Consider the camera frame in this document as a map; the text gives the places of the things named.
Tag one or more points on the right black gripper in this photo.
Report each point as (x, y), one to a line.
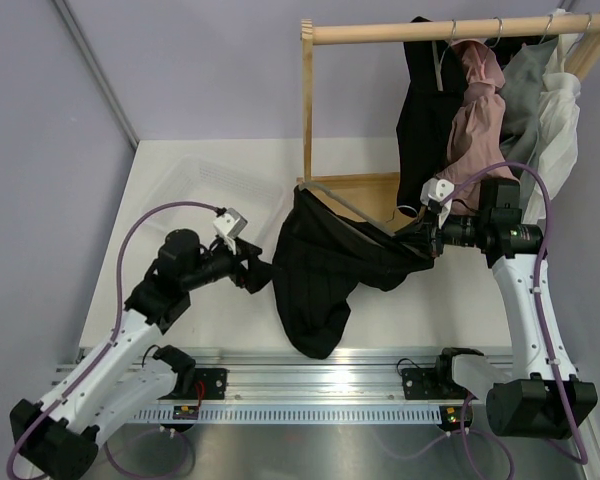
(427, 231)

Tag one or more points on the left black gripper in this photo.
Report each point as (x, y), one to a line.
(258, 273)

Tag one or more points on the black pleated skirt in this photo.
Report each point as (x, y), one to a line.
(319, 260)

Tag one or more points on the metal skirt hanger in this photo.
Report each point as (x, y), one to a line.
(372, 201)

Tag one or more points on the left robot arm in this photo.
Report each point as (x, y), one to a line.
(62, 433)

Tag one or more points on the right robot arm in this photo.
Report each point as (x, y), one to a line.
(542, 397)

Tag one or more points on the wooden clothes rack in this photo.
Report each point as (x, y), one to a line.
(579, 63)

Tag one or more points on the white plastic basket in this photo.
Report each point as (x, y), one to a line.
(195, 178)

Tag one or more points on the pink hanging garment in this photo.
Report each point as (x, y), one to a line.
(475, 130)

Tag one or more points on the black hanging garment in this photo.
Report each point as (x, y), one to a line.
(437, 84)

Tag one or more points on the white hanging garment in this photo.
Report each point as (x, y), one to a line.
(558, 118)

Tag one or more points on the grey hanging garment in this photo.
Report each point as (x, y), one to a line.
(519, 137)

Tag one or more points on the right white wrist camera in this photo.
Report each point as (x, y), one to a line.
(436, 197)

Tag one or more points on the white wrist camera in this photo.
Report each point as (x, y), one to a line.
(228, 225)
(436, 197)

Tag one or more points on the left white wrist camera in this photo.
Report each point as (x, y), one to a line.
(228, 225)

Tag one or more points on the aluminium mounting rail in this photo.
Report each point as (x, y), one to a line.
(350, 375)

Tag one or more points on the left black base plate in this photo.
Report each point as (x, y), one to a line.
(211, 383)

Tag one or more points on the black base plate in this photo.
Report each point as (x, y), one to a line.
(427, 384)
(211, 383)

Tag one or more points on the white slotted cable duct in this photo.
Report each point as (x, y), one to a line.
(291, 415)

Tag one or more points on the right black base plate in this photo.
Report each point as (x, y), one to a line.
(427, 384)

